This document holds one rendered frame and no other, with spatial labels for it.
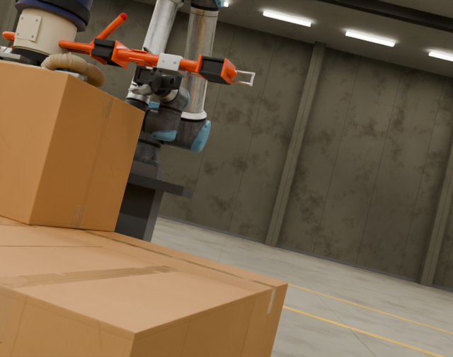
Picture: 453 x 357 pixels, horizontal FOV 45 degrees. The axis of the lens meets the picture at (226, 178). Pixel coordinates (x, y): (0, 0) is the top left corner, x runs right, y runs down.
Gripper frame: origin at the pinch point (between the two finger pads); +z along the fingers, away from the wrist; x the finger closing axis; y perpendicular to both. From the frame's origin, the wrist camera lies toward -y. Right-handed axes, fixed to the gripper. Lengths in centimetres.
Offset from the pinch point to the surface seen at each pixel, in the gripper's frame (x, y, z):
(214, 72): -1.6, -33.4, 17.0
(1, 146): -35, 12, 36
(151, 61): -1.1, -13.1, 16.2
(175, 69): -2.6, -21.9, 17.0
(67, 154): -33.1, -3.2, 28.8
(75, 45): -0.3, 13.2, 17.0
